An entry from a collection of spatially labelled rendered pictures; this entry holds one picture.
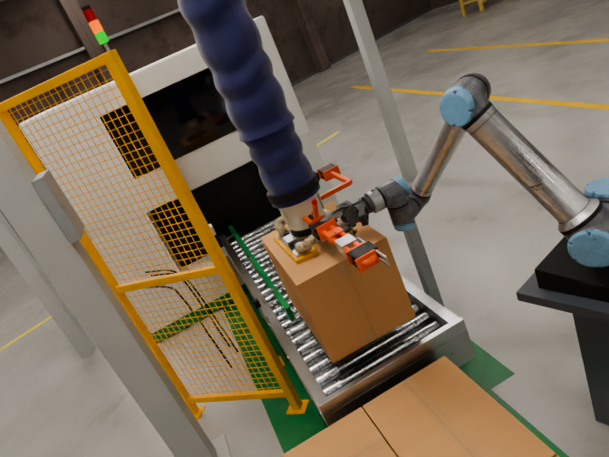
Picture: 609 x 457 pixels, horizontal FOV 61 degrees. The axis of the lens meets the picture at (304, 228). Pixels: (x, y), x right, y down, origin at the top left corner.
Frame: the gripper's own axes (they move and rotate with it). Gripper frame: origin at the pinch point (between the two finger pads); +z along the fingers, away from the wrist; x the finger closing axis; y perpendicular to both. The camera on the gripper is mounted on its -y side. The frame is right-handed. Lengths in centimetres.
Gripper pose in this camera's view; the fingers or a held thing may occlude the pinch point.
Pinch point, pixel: (326, 228)
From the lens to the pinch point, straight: 195.7
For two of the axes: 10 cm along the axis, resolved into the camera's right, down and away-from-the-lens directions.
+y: -3.2, -2.8, 9.1
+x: -3.7, -8.4, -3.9
